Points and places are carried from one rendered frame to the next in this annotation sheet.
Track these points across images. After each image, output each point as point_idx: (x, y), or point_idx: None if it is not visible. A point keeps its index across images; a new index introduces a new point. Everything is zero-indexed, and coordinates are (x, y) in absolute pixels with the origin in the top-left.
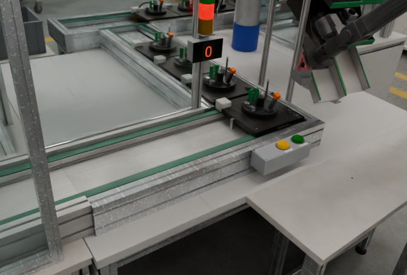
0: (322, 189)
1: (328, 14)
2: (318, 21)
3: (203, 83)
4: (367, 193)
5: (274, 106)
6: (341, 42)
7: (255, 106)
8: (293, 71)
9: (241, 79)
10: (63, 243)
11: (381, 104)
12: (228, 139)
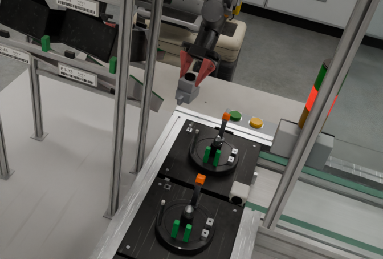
0: None
1: None
2: (223, 13)
3: (207, 246)
4: (217, 92)
5: (202, 141)
6: (232, 9)
7: (221, 154)
8: (190, 94)
9: (128, 216)
10: None
11: (13, 94)
12: (270, 179)
